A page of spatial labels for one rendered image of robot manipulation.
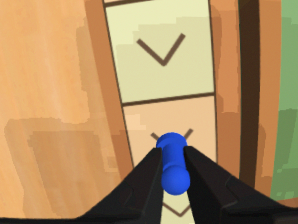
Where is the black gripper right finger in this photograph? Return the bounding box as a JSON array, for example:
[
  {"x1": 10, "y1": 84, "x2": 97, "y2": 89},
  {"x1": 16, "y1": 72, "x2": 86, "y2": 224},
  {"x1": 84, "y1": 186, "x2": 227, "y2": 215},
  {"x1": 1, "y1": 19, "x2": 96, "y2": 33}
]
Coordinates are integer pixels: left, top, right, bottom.
[{"x1": 183, "y1": 146, "x2": 298, "y2": 224}]

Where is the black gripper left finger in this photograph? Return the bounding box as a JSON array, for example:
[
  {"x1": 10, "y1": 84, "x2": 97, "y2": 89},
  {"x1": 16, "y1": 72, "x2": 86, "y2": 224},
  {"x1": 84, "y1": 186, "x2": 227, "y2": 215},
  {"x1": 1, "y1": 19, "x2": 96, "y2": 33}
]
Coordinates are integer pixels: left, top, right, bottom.
[{"x1": 0, "y1": 147, "x2": 164, "y2": 224}]

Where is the blue pawn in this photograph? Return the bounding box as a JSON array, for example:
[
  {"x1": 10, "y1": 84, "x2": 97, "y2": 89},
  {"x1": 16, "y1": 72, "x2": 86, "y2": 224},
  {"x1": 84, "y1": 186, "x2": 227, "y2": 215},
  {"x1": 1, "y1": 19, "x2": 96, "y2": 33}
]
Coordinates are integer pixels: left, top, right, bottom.
[{"x1": 156, "y1": 132, "x2": 190, "y2": 196}]

